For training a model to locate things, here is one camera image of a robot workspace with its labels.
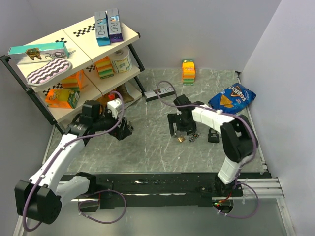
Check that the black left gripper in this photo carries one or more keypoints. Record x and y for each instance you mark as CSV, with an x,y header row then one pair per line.
x,y
121,132

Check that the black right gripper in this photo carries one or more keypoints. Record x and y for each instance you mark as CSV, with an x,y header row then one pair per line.
x,y
191,128

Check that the small brass padlock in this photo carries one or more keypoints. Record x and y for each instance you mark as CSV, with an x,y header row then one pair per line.
x,y
180,136

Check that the black padlock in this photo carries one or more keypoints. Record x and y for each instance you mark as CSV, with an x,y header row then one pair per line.
x,y
213,136

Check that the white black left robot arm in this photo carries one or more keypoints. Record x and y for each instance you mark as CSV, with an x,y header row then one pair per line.
x,y
41,198

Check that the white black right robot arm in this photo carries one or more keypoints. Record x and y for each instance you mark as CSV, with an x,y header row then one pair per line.
x,y
238,139

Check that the silver toothpaste box on table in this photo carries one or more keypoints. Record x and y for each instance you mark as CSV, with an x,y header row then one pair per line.
x,y
163,92

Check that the brown pouch bottom shelf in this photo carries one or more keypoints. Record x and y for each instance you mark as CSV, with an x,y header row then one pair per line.
x,y
125,91

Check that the orange box bottom shelf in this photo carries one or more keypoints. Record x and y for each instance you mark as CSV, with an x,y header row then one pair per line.
x,y
104,99

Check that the sponge pack on table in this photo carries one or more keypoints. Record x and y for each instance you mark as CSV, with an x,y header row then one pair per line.
x,y
188,72

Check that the blue Doritos chip bag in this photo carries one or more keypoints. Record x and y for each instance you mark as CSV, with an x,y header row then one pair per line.
x,y
233,99

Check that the sponge pack middle shelf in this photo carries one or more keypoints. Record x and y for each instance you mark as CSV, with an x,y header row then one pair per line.
x,y
104,68

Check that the toilet paper roll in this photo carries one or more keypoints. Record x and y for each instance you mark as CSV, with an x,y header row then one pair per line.
x,y
121,60

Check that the orange sponge pack left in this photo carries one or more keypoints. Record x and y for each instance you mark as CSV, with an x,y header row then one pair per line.
x,y
74,81

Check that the beige black shelf rack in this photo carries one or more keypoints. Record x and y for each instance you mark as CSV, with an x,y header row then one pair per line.
x,y
84,53

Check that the orange green snack box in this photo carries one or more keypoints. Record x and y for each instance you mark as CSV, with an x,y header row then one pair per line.
x,y
62,98

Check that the pink grey striped sponge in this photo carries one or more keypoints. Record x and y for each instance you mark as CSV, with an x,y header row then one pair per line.
x,y
48,72

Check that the blue toothpaste box standing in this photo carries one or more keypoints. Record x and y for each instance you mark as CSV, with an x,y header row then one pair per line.
x,y
101,28

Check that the teal toothpaste box lying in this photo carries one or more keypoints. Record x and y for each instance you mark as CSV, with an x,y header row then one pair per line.
x,y
38,52

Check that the purple toothpaste box standing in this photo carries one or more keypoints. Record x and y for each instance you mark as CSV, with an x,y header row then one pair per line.
x,y
114,25

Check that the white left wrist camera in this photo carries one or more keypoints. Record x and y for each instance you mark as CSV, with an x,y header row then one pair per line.
x,y
115,106

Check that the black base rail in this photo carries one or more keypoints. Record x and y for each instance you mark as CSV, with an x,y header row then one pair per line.
x,y
158,190

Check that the aluminium extrusion rail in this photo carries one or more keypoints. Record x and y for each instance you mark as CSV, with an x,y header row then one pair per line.
x,y
265,188

